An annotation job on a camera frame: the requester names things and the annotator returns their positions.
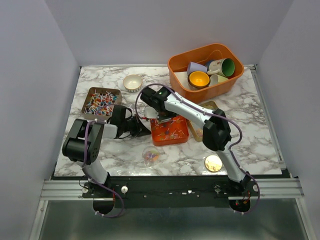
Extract aluminium rail frame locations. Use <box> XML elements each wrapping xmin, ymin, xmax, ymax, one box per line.
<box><xmin>30</xmin><ymin>65</ymin><xmax>316</xmax><ymax>240</ymax></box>

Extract gold tin with popsicle candies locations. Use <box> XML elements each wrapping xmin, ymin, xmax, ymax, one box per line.
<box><xmin>186</xmin><ymin>100</ymin><xmax>218</xmax><ymax>142</ymax></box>

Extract floral mug green inside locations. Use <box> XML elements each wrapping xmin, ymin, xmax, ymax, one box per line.
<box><xmin>207</xmin><ymin>58</ymin><xmax>236</xmax><ymax>78</ymax></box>

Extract blue cup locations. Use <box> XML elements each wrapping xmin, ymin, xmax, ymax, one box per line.
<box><xmin>205</xmin><ymin>60</ymin><xmax>214</xmax><ymax>68</ymax></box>

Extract gold round jar lid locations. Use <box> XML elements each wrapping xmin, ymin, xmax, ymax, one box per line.
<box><xmin>204</xmin><ymin>155</ymin><xmax>223</xmax><ymax>173</ymax></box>

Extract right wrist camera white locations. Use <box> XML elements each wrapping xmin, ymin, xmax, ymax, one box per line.
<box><xmin>143</xmin><ymin>106</ymin><xmax>159</xmax><ymax>119</ymax></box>

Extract yellow inside bowl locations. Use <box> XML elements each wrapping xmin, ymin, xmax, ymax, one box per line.
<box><xmin>187</xmin><ymin>71</ymin><xmax>211</xmax><ymax>90</ymax></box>

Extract brown tray with lollipops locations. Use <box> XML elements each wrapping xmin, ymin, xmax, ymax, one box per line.
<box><xmin>81</xmin><ymin>87</ymin><xmax>122</xmax><ymax>121</ymax></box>

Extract large orange plastic bin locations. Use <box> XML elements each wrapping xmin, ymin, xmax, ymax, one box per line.
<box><xmin>167</xmin><ymin>43</ymin><xmax>244</xmax><ymax>103</ymax></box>

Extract cream cup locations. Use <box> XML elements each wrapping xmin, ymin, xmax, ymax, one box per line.
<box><xmin>209</xmin><ymin>74</ymin><xmax>229</xmax><ymax>87</ymax></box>

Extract white ceramic bowl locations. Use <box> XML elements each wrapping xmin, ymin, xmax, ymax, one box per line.
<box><xmin>123</xmin><ymin>74</ymin><xmax>143</xmax><ymax>93</ymax></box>

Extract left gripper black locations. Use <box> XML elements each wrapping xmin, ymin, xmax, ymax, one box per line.
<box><xmin>121</xmin><ymin>114</ymin><xmax>152</xmax><ymax>138</ymax></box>

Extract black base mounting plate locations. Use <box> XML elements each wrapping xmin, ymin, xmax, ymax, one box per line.
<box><xmin>82</xmin><ymin>175</ymin><xmax>259</xmax><ymax>209</ymax></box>

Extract lavender cup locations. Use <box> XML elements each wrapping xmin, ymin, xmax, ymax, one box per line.
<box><xmin>187</xmin><ymin>62</ymin><xmax>208</xmax><ymax>75</ymax></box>

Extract orange square candy tray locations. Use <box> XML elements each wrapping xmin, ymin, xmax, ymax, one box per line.
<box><xmin>150</xmin><ymin>115</ymin><xmax>189</xmax><ymax>147</ymax></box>

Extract clear glass jar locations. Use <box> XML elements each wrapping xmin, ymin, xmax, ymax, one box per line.
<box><xmin>142</xmin><ymin>146</ymin><xmax>161</xmax><ymax>167</ymax></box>

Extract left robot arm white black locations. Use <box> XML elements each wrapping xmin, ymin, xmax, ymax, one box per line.
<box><xmin>62</xmin><ymin>104</ymin><xmax>151</xmax><ymax>198</ymax></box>

